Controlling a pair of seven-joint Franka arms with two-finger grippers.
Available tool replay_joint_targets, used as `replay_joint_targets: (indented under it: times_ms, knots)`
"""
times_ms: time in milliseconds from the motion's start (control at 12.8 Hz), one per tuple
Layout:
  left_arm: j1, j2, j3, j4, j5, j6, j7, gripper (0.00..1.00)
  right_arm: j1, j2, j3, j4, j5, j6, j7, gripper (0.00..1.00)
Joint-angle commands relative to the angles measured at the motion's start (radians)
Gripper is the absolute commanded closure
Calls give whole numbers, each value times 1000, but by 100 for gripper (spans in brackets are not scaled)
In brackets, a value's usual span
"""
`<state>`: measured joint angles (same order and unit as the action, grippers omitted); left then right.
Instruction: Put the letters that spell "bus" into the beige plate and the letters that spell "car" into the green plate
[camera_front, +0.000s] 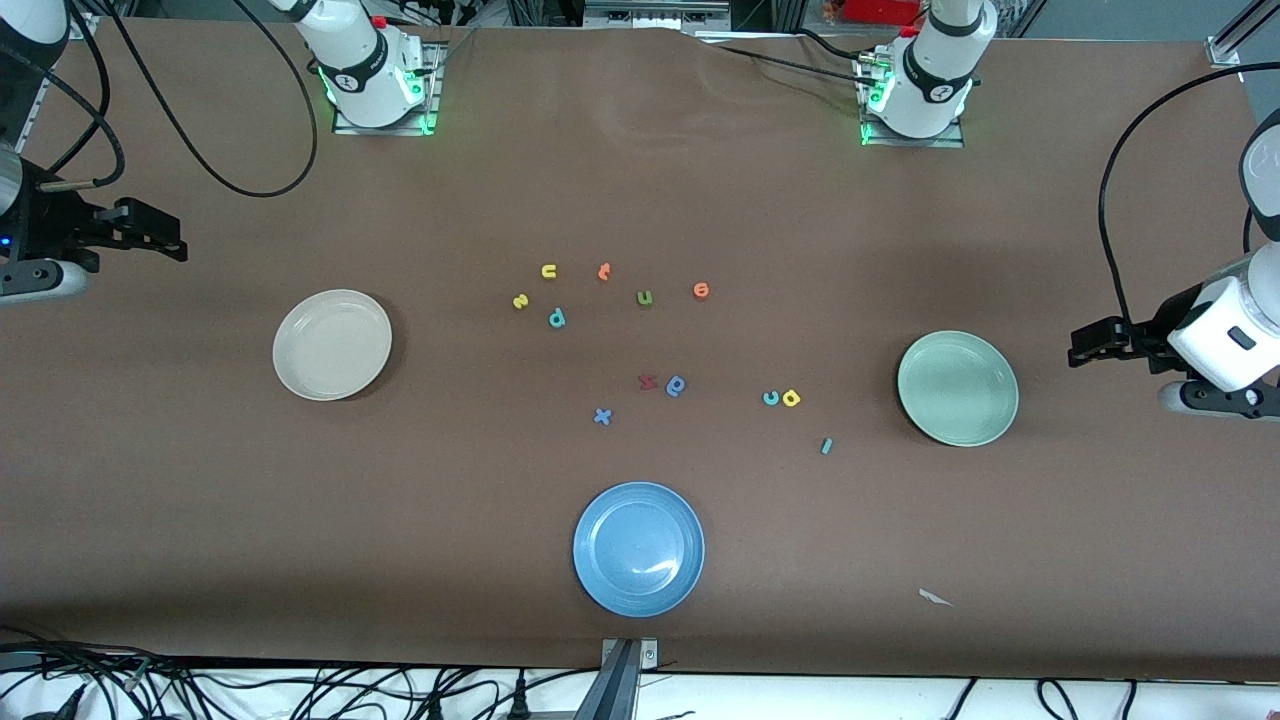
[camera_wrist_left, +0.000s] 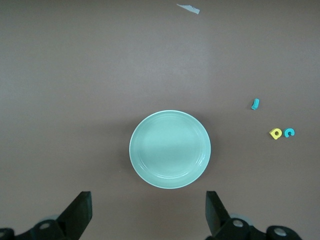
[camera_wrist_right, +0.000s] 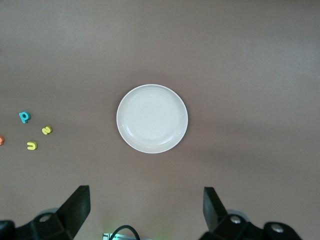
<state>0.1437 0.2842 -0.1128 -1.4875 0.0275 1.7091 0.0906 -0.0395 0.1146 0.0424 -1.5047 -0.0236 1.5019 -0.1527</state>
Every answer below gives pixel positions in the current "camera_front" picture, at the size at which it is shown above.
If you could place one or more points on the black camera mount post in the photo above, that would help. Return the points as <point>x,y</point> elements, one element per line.
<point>612,690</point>

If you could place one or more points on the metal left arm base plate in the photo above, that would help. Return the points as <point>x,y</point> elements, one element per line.
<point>900,143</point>

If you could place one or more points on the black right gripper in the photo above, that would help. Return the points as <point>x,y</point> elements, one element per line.
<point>50,222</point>

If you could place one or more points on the silver metal edge bracket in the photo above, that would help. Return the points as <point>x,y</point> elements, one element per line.
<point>648,655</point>

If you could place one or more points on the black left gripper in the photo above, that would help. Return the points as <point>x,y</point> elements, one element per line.
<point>1148,335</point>

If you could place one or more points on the blue foam letter a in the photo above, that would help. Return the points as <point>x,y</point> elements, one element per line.
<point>677,386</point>

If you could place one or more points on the beige round plate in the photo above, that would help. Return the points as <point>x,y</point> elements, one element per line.
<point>332,345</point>

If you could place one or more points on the blue round plate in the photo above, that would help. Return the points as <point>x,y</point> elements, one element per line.
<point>638,549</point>

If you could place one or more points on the aluminium frame corner profile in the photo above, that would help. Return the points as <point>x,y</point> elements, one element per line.
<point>80,25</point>
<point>1240,35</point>

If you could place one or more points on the brown table cover sheet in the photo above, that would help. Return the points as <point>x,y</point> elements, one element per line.
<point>200,500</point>

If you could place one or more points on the green round plate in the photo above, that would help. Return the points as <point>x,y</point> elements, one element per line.
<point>958,388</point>

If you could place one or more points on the white paper scrap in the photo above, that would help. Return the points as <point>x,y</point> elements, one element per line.
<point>935,597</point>

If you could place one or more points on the black power plug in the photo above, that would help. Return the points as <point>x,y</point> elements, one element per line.
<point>519,700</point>

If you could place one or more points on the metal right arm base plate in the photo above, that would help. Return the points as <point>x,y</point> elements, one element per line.
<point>434,100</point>

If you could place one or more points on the red box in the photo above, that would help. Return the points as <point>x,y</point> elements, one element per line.
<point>880,10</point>

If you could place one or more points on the grey metal power strip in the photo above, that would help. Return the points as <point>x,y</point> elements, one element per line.
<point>655,12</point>

